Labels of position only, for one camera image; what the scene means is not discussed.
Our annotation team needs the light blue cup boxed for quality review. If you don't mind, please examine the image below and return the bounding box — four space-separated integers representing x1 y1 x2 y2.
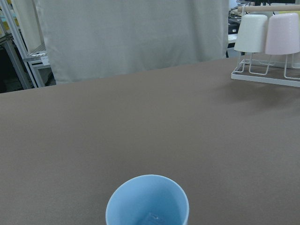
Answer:
105 174 189 225

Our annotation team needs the gray curtain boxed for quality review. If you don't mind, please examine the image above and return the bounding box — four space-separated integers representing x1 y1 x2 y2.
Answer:
13 0 229 84

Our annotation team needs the white cup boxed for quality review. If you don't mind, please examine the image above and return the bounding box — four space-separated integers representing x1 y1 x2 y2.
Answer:
234 15 268 53

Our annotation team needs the pink cup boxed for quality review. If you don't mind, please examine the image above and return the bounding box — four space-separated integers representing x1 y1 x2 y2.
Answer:
265 13 300 55

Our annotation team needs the white wire cup rack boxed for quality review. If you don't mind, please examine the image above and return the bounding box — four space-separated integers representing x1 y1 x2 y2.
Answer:
231 4 300 87

